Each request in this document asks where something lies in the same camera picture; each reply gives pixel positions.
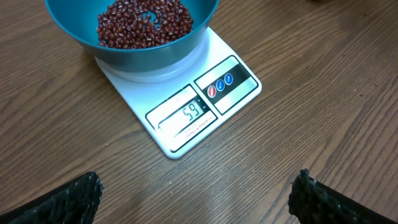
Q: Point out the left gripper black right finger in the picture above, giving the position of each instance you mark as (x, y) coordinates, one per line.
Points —
(312, 202)

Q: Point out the red beans in bowl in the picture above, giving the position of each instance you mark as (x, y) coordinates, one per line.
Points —
(140, 24)

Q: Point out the blue bowl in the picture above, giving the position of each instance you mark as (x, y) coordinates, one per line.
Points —
(79, 19)

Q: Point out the white digital kitchen scale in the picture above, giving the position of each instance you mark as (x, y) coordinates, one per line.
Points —
(182, 104)

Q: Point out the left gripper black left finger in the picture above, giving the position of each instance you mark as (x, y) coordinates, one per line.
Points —
(75, 202)

